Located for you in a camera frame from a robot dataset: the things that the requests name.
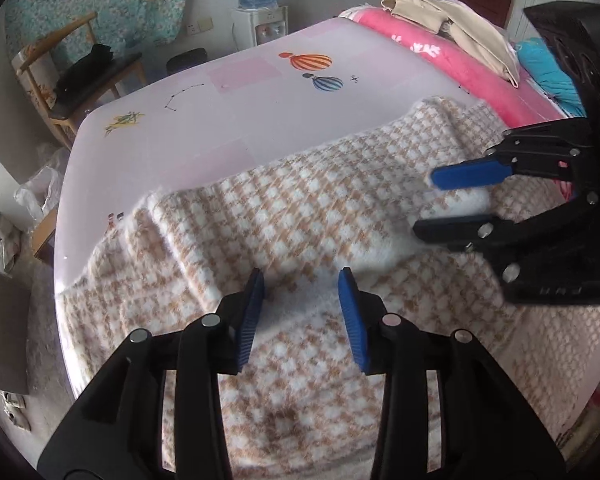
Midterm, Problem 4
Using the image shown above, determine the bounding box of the black cloth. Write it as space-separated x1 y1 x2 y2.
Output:
55 43 116 96

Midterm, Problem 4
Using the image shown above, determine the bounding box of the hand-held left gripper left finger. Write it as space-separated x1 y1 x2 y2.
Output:
36 267 267 480

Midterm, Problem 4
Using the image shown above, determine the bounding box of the black round stool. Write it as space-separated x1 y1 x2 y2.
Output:
166 49 208 73

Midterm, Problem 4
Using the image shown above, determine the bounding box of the beige clothes pile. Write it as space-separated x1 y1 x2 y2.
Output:
381 0 521 88

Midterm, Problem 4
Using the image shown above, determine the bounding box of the wooden chair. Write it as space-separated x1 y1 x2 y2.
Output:
11 11 148 151

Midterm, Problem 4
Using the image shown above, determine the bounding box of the pink floral blanket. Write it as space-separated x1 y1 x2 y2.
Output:
337 6 600 426

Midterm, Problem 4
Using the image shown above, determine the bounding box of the teal cloth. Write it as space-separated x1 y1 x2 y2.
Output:
512 37 588 118

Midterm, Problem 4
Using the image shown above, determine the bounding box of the clear plastic bag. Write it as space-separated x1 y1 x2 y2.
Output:
14 147 68 221

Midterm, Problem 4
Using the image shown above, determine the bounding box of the beige houndstooth coat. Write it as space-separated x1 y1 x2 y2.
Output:
55 95 600 480

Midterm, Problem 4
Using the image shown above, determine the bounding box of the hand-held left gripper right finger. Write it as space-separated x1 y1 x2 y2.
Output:
337 266 567 480

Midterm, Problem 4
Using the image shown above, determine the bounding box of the white water dispenser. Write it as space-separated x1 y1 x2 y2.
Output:
230 5 290 53

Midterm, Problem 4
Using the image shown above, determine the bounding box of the dark grey cabinet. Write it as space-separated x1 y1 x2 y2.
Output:
0 260 33 396

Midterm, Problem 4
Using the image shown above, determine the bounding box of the small wooden stool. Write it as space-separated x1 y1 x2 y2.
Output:
31 207 58 266

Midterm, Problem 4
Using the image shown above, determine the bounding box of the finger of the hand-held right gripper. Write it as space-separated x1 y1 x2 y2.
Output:
430 119 588 196
412 194 600 307

